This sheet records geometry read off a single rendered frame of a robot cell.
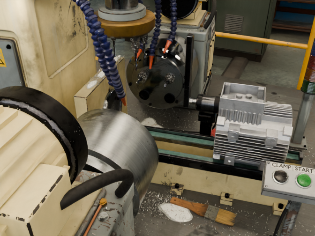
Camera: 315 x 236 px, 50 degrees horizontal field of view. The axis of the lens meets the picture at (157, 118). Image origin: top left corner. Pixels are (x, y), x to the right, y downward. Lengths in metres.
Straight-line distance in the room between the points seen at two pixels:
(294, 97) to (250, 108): 0.83
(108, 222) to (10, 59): 0.56
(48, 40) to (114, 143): 0.39
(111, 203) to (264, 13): 3.55
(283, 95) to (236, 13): 2.40
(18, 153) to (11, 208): 0.08
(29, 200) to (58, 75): 0.67
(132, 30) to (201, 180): 0.51
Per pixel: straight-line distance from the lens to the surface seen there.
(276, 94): 1.76
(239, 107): 0.95
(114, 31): 0.90
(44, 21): 0.98
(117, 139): 0.76
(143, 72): 1.23
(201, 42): 1.40
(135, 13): 0.92
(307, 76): 1.28
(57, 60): 1.05
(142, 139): 0.80
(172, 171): 1.10
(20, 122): 0.49
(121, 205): 0.60
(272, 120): 0.98
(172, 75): 1.22
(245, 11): 4.03
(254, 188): 1.09
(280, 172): 0.83
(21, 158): 0.46
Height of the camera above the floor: 1.60
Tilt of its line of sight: 33 degrees down
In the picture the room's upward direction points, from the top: straight up
